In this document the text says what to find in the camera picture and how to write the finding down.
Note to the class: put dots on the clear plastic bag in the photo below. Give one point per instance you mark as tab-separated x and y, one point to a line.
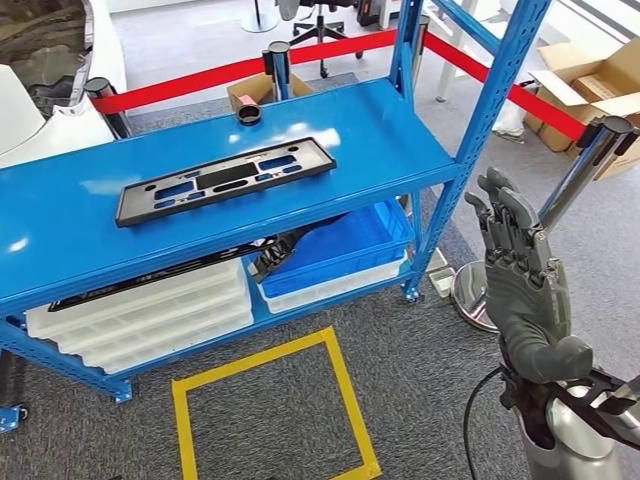
507	122

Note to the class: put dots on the black plastic panel part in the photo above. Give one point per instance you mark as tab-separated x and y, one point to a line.
227	177

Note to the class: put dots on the black bracket part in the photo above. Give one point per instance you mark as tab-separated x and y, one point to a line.
272	258

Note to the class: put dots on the black office chair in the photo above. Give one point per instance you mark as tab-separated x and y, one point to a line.
320	33

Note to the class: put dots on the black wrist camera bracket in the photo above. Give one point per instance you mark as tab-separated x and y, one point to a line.
607	407

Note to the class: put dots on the white car body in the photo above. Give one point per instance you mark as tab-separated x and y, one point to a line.
50	136

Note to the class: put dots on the grey garment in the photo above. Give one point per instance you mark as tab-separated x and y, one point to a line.
287	8

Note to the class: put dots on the red barrier belt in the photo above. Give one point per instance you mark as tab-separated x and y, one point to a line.
345	46
190	83
540	109

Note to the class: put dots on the blue plastic bin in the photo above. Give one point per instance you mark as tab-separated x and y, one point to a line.
350	245

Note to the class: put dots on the chrome stanchion post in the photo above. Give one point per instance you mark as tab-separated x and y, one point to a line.
280	83
425	40

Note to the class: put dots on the large open cardboard box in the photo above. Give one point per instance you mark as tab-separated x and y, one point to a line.
600	86

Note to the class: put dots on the long black frame part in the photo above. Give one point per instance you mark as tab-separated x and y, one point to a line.
150	279

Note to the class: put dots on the white plastic tray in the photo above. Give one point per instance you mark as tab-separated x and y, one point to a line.
324	291
225	277
225	322
225	293
225	307

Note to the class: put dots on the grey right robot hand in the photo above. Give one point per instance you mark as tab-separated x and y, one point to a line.
530	311

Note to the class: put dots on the round floor stand base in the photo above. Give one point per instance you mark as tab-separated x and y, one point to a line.
260	23

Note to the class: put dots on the blue metal shelf rack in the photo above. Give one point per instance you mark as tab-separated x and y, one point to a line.
350	132
10	418

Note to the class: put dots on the chrome stanchion with round base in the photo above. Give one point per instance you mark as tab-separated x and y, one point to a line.
467	298

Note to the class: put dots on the black-topped stanchion post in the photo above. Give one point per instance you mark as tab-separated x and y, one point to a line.
97	86

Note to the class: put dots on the small white box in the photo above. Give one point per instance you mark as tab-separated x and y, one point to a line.
442	281

